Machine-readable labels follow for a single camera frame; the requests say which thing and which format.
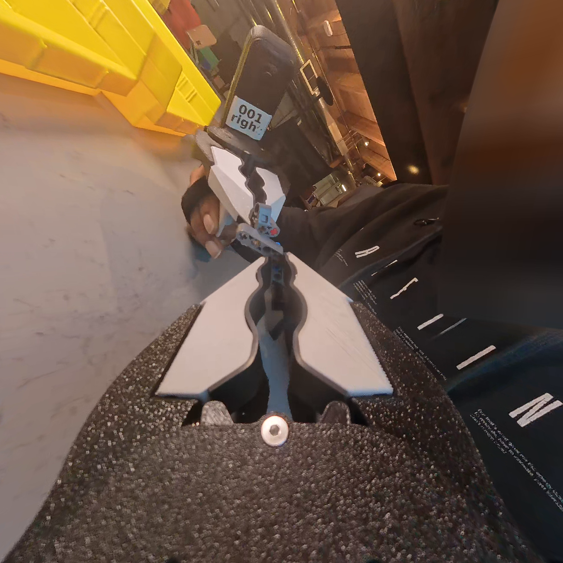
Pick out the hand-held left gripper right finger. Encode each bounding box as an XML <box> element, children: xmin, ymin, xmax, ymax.
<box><xmin>284</xmin><ymin>254</ymin><xmax>394</xmax><ymax>423</ymax></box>

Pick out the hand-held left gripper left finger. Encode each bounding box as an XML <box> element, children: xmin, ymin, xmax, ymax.
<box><xmin>155</xmin><ymin>256</ymin><xmax>270</xmax><ymax>423</ymax></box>

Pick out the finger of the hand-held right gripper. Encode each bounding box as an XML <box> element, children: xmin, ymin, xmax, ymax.
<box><xmin>253</xmin><ymin>166</ymin><xmax>286</xmax><ymax>221</ymax></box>
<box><xmin>207</xmin><ymin>146</ymin><xmax>256</xmax><ymax>223</ymax></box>

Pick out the grey brick beam piece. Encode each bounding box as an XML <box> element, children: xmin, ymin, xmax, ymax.
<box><xmin>235</xmin><ymin>222</ymin><xmax>289</xmax><ymax>341</ymax></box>

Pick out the grey desk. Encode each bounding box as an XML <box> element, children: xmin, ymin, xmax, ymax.
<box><xmin>0</xmin><ymin>72</ymin><xmax>264</xmax><ymax>550</ymax></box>

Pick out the person's right hand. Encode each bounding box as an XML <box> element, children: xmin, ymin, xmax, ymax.
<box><xmin>181</xmin><ymin>165</ymin><xmax>225</xmax><ymax>259</ymax></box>

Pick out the beige chair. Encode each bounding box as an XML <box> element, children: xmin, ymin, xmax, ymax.
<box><xmin>187</xmin><ymin>24</ymin><xmax>217</xmax><ymax>49</ymax></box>

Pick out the red chair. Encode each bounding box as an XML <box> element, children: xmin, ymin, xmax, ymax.
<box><xmin>169</xmin><ymin>0</ymin><xmax>201</xmax><ymax>29</ymax></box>

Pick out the yellow storage bin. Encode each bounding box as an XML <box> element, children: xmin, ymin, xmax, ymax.
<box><xmin>0</xmin><ymin>0</ymin><xmax>222</xmax><ymax>137</ymax></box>

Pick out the person's black hoodie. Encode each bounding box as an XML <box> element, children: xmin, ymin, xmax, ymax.
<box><xmin>308</xmin><ymin>229</ymin><xmax>563</xmax><ymax>563</ymax></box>

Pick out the metal ventilation duct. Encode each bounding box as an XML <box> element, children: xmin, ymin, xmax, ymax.
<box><xmin>273</xmin><ymin>0</ymin><xmax>352</xmax><ymax>155</ymax></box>

